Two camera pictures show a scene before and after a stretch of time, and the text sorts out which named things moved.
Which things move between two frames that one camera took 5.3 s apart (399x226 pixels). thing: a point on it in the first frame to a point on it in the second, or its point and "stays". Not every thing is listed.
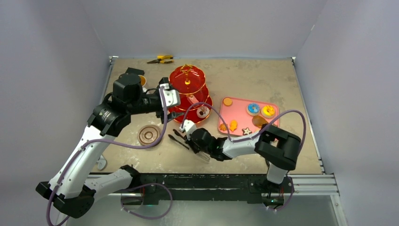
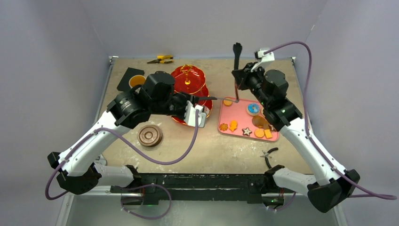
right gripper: (193, 143) to (240, 75)
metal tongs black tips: (200, 154) to (237, 48)
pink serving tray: (245, 117) stays
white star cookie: (246, 131) stays
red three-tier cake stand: (195, 101) stays
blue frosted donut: (253, 109) stays
